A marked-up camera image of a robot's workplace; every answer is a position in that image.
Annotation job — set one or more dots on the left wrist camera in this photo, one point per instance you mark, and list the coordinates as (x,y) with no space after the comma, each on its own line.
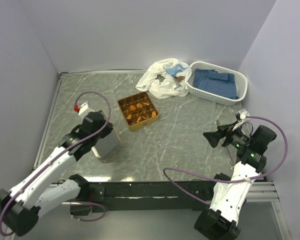
(83,109)

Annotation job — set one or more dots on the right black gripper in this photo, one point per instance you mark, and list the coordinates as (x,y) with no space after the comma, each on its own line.
(214,137)

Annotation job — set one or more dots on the white laundry basket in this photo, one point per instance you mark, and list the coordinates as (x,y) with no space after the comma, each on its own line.
(240,81)

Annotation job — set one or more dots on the blue folded cloth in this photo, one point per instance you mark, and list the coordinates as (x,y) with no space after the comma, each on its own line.
(211,81)

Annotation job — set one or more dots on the silver tin lid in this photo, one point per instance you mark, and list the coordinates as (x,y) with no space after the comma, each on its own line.
(105,145)

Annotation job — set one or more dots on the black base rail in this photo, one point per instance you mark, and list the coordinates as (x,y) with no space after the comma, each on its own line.
(141,196)

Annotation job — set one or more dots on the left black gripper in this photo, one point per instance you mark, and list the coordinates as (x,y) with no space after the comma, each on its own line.
(108,128)

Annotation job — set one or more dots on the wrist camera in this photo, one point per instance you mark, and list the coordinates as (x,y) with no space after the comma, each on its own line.
(83,109)
(241,116)

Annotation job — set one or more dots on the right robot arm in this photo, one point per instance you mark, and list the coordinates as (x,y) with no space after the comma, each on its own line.
(220,220)

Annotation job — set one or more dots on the clear plastic tray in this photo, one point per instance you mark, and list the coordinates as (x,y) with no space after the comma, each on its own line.
(189,117)

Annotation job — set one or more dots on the gold cookie tin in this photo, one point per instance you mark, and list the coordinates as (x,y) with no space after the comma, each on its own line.
(146,111)

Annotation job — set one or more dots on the metal tongs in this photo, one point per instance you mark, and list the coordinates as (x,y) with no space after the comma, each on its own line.
(231,155)

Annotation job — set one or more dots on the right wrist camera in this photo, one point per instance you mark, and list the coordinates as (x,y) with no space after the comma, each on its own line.
(241,116)

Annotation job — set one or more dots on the white crumpled shirt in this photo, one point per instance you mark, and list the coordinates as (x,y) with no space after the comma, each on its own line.
(166,78)

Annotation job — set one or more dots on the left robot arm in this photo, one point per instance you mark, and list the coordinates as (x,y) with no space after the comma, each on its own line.
(24,204)

